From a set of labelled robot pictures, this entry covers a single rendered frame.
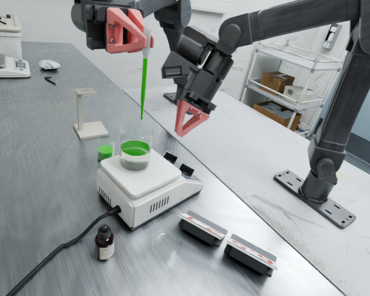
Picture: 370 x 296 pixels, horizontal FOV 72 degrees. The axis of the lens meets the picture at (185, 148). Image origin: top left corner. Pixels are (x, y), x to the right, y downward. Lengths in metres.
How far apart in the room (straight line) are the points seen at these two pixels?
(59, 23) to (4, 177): 1.31
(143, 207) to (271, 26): 0.42
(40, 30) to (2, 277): 1.52
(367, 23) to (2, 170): 0.76
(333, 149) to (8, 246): 0.64
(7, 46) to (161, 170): 1.06
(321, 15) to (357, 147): 2.93
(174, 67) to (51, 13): 1.33
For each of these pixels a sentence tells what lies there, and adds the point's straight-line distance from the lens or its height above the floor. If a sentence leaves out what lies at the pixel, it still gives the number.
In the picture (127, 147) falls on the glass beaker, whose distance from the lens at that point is 0.46.
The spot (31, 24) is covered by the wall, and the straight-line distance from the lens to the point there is 1.82.
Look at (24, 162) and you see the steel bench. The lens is 0.69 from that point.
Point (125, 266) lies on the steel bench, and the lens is 0.47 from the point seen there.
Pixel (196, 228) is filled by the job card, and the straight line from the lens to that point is 0.50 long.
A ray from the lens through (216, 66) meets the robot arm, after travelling 0.58.
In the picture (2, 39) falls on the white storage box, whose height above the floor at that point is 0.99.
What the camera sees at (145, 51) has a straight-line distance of 0.42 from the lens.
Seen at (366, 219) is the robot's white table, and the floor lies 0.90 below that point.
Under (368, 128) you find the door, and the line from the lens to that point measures 3.36.
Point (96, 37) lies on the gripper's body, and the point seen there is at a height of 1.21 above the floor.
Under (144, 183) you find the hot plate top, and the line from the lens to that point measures 0.47.
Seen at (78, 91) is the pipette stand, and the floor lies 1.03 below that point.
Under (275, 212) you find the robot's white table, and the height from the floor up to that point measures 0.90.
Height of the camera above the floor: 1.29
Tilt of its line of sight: 31 degrees down
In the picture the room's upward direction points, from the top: 11 degrees clockwise
